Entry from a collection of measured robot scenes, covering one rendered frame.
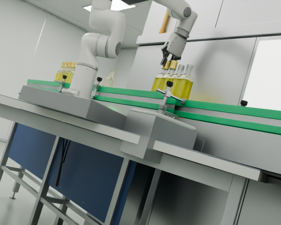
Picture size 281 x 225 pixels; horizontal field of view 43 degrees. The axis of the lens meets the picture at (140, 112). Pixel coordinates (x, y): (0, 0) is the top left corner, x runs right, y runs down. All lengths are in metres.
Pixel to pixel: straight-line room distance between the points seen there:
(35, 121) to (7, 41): 5.88
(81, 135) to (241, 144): 0.61
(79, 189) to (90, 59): 0.73
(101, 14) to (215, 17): 0.68
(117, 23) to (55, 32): 6.27
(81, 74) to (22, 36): 6.03
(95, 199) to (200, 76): 0.79
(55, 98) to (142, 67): 1.01
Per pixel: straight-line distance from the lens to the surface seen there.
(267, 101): 1.55
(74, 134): 1.47
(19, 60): 7.48
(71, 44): 7.90
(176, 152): 1.23
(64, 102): 1.33
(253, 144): 1.30
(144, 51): 2.32
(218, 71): 1.76
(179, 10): 1.74
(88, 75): 1.53
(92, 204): 1.81
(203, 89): 1.78
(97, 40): 1.55
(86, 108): 1.28
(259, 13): 1.80
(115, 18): 1.54
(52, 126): 1.53
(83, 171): 1.94
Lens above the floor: 0.72
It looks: 5 degrees up
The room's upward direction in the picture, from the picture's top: 17 degrees clockwise
